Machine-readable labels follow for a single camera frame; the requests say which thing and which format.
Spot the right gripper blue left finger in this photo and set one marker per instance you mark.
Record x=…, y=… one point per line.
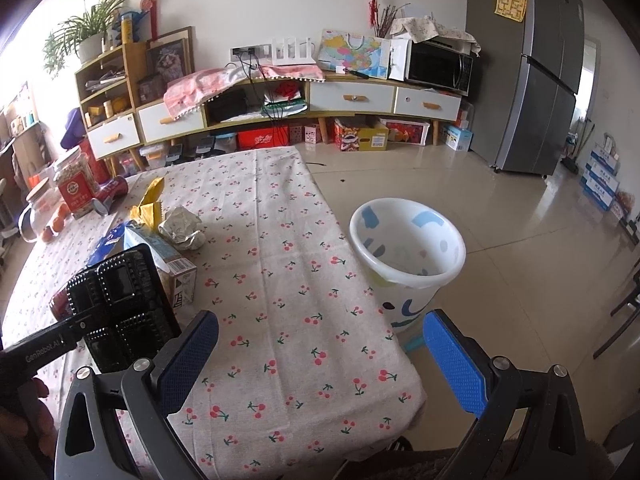
x=182, y=360

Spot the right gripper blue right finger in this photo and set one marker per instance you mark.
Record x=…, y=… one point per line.
x=452, y=352

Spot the blue biscuit box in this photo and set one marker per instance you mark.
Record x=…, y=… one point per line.
x=177, y=273

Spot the black plastic food tray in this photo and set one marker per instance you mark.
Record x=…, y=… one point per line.
x=126, y=312

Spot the silver foil wrapper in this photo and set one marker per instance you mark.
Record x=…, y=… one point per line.
x=183, y=229

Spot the yellow snack wrapper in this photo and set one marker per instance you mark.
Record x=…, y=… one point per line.
x=148, y=212

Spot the white patterned trash bin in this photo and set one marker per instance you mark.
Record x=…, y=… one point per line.
x=410, y=251

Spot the person's left hand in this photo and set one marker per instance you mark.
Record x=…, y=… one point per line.
x=16, y=427

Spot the cherry print tablecloth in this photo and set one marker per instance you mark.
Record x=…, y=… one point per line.
x=307, y=368

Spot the orange tangerine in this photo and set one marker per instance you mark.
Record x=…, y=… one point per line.
x=57, y=224
x=63, y=211

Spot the glass jar wooden lid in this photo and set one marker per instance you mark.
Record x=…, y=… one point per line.
x=42, y=203

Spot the red drink can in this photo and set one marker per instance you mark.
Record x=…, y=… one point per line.
x=111, y=191

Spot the peanut jar red label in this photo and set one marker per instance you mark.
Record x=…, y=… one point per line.
x=75, y=181

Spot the red cardboard box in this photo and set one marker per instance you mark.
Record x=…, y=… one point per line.
x=268, y=137

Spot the stacked blue white boxes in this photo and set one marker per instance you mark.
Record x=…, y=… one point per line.
x=599, y=179

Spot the wooden white tv cabinet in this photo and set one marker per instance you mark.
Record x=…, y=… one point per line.
x=263, y=101

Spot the yellow red snack carton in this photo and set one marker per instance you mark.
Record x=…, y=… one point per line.
x=359, y=134

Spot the pink cloth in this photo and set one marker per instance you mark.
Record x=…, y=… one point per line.
x=186, y=94

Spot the framed picture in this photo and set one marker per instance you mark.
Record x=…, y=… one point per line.
x=171, y=54

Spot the white slatted rack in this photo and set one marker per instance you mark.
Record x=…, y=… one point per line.
x=289, y=51

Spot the black microwave oven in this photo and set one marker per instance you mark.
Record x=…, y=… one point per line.
x=436, y=66

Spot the potted green plant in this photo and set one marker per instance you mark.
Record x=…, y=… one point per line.
x=67, y=38

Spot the colourful map bag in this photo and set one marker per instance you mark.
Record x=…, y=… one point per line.
x=363, y=54

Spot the grey refrigerator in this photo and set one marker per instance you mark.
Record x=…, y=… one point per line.
x=524, y=83

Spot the yellow note on fridge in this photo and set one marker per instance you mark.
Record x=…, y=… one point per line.
x=514, y=10

